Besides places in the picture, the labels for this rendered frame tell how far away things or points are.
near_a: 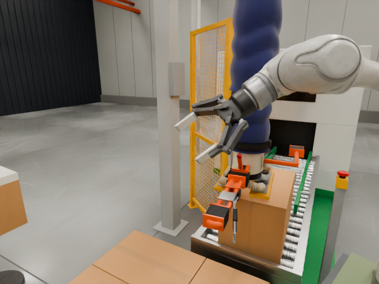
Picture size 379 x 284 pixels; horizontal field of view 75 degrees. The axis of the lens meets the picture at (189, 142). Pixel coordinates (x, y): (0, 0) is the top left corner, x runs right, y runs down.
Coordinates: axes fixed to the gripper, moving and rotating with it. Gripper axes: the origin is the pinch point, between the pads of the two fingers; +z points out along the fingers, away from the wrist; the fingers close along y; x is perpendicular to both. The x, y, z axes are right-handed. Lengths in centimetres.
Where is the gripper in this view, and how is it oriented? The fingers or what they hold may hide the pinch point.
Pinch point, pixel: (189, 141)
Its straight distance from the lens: 69.6
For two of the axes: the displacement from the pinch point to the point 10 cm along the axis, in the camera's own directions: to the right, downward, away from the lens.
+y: -4.3, -6.7, 6.1
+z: -8.1, 5.8, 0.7
